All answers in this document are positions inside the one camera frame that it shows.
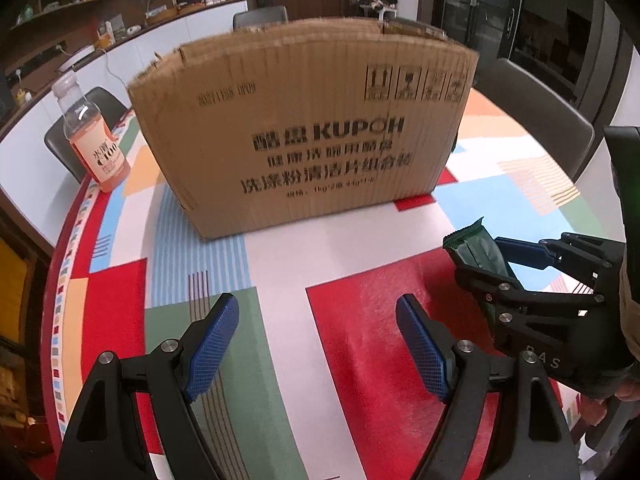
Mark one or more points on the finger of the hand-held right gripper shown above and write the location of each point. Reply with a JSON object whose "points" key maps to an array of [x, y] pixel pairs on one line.
{"points": [[520, 255], [505, 305]]}

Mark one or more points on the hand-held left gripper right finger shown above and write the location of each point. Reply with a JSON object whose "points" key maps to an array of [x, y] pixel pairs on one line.
{"points": [[422, 350]]}

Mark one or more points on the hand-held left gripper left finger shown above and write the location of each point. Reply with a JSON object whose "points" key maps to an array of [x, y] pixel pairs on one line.
{"points": [[212, 350]]}

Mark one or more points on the dark green snack packet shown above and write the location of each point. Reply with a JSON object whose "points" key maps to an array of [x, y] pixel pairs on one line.
{"points": [[477, 255]]}

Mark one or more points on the brown cardboard box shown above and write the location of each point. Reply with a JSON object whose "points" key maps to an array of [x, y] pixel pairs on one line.
{"points": [[300, 85]]}

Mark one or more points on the person's right forearm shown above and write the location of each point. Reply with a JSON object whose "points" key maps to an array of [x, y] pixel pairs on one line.
{"points": [[632, 300]]}

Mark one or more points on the person's right hand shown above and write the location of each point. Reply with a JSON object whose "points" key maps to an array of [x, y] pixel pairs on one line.
{"points": [[629, 385]]}

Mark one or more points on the colourful patchwork tablecloth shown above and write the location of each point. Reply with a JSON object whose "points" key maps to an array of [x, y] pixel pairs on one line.
{"points": [[350, 260]]}

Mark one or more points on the dark grey dining chair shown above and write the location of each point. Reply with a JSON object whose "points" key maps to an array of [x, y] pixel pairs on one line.
{"points": [[80, 130], [540, 115], [260, 16]]}

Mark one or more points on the pink drink bottle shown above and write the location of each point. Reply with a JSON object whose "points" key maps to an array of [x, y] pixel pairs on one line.
{"points": [[95, 145]]}

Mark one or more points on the black framed glass door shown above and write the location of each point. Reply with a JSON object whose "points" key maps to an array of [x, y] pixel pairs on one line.
{"points": [[525, 10]]}

